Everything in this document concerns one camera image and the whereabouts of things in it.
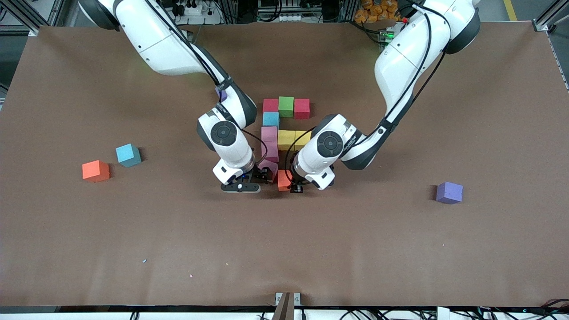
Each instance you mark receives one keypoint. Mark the pink foam cube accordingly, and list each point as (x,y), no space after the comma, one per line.
(269,164)
(269,134)
(271,152)

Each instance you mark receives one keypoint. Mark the orange foam cube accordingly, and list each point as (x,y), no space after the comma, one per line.
(95,171)
(283,181)

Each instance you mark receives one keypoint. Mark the yellow foam cube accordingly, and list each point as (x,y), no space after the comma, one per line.
(286,140)
(302,137)

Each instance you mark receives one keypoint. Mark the light blue foam cube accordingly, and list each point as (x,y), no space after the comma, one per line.
(271,119)
(128,154)

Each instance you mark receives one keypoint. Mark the red foam cube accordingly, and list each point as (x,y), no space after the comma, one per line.
(302,109)
(270,106)

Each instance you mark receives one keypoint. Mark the green foam cube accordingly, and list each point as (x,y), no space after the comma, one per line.
(286,107)

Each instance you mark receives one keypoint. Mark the purple foam cube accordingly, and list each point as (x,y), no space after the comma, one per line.
(222,94)
(449,192)

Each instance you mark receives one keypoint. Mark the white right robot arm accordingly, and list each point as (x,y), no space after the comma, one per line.
(160,44)

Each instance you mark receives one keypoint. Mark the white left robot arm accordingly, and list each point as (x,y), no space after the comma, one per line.
(400,58)

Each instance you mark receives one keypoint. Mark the brown table cover sheet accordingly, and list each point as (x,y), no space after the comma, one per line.
(284,249)

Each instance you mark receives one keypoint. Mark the white power strip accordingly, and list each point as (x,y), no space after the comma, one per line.
(286,18)
(193,9)

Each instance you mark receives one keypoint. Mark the orange plastic pile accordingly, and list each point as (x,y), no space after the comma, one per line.
(373,13)

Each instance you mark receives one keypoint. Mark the metal mount bracket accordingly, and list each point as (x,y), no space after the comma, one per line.
(284,309)

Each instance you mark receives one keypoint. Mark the aluminium frame strut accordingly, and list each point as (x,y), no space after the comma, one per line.
(20,12)
(551,13)

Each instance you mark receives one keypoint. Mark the aluminium table edge rail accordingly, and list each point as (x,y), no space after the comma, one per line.
(561,64)

